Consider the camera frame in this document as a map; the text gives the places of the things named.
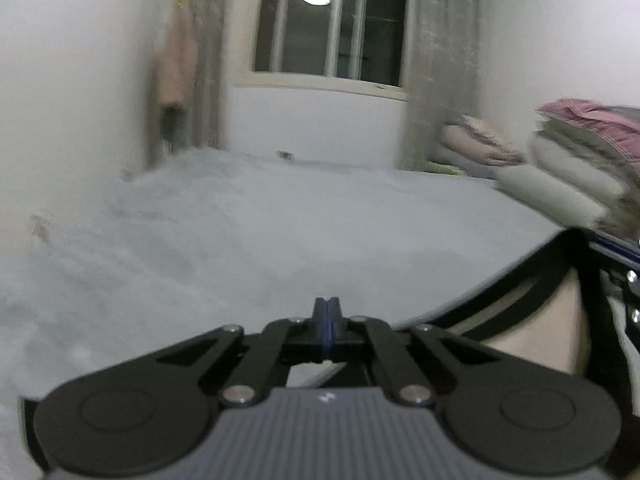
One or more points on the grey star-patterned curtain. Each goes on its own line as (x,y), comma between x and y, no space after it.
(442,60)
(207,60)

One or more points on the grey folded blanket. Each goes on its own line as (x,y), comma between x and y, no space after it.
(465,167)

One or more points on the grey hanging garment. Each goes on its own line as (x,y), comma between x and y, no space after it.
(171,127)

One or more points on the beige sweatshirt with black sleeves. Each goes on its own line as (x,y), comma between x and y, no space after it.
(550,320)

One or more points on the window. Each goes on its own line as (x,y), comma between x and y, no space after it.
(330,20)

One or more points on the pink hanging garment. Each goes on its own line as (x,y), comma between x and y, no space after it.
(175,65)

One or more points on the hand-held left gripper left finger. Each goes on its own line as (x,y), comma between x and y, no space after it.
(320,321)

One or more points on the pink folded blanket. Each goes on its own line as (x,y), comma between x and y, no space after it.
(465,147)

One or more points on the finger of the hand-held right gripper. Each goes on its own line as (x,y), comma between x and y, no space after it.
(631,292)

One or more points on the grey folded quilts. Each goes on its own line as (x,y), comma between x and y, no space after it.
(555,185)

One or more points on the grey bed blanket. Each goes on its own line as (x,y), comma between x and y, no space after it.
(250,240)

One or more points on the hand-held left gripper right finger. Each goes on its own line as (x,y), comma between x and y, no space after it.
(333,321)

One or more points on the pink folded quilt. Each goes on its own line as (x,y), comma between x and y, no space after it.
(595,120)

